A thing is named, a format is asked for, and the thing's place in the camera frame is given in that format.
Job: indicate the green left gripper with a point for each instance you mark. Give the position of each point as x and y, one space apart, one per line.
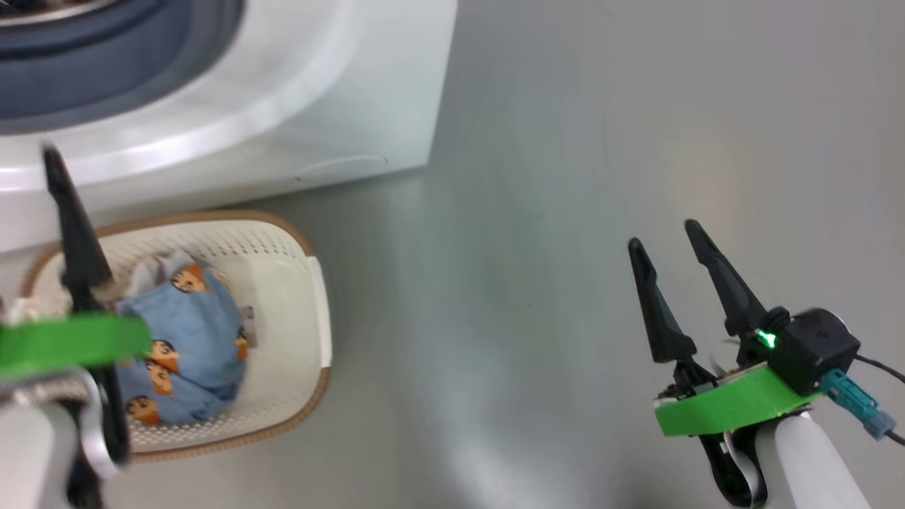
71 343

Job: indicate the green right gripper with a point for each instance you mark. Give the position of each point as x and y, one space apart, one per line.
728 406

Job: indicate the blue cartoon print garment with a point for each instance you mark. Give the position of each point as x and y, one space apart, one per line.
191 332

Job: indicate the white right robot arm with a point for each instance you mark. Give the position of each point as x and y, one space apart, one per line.
806 466

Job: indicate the stainless steel washing machine drum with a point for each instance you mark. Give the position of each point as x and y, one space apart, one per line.
42 10

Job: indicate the white front-load washing machine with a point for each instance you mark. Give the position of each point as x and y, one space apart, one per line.
318 106

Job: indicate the cream perforated laundry basket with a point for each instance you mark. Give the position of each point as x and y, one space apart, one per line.
283 318

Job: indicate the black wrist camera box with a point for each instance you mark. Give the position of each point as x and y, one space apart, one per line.
816 350

